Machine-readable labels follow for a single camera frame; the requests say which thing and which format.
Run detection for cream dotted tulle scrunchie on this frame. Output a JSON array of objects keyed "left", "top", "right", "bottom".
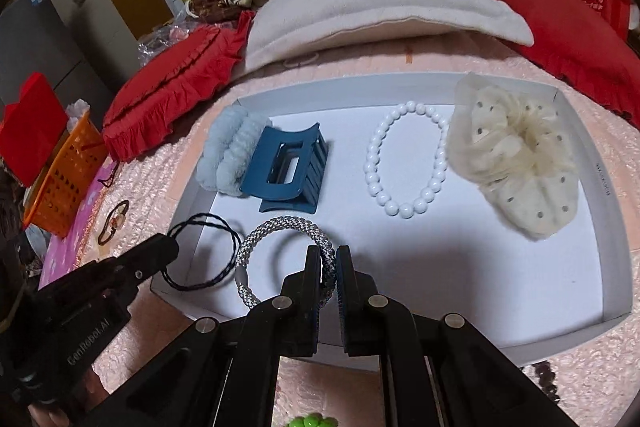
[{"left": 446, "top": 74, "right": 579, "bottom": 239}]

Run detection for orange plastic basket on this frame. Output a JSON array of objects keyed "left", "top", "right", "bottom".
[{"left": 23, "top": 110, "right": 107, "bottom": 239}]

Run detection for black thin hair tie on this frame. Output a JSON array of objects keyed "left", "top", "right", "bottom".
[{"left": 160, "top": 211, "right": 243, "bottom": 293}]

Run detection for dark bead bracelet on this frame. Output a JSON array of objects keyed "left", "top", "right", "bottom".
[{"left": 529, "top": 360, "right": 561, "bottom": 403}]

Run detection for white pillow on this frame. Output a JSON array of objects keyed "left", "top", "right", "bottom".
[{"left": 242, "top": 0, "right": 534, "bottom": 74}]

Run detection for pink quilted bedspread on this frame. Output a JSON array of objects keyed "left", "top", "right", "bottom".
[{"left": 81, "top": 32, "right": 639, "bottom": 426}]

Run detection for right red pillow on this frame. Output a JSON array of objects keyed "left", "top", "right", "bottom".
[{"left": 499, "top": 0, "right": 640, "bottom": 127}]

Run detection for white shallow cardboard tray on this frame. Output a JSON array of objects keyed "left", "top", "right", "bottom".
[{"left": 168, "top": 72, "right": 634, "bottom": 366}]

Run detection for green bead bracelet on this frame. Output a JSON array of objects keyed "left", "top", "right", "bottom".
[{"left": 284, "top": 412, "right": 341, "bottom": 427}]

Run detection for white pearl bead bracelet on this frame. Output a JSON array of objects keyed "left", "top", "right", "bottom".
[{"left": 364, "top": 100, "right": 452, "bottom": 220}]

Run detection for purple floral bed sheet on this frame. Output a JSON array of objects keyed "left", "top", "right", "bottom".
[{"left": 39, "top": 156, "right": 115, "bottom": 289}]

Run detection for left hand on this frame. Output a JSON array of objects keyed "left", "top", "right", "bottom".
[{"left": 28, "top": 367, "right": 110, "bottom": 427}]

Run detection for left red ruffled pillow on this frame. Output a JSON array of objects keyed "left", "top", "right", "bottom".
[{"left": 102, "top": 11, "right": 255, "bottom": 162}]

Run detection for small black hair clip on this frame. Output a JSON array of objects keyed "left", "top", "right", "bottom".
[{"left": 98, "top": 161, "right": 120, "bottom": 188}]

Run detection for clear plastic bags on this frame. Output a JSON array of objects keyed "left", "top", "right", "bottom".
[{"left": 137, "top": 20, "right": 201, "bottom": 67}]

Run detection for blue plastic hair claw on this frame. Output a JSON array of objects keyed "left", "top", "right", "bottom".
[{"left": 240, "top": 124, "right": 329, "bottom": 215}]

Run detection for grey refrigerator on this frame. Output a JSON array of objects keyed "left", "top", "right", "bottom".
[{"left": 0, "top": 0, "right": 113, "bottom": 129}]

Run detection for grey fluffy scrunchie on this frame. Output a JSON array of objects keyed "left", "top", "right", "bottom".
[{"left": 195, "top": 104, "right": 272, "bottom": 197}]

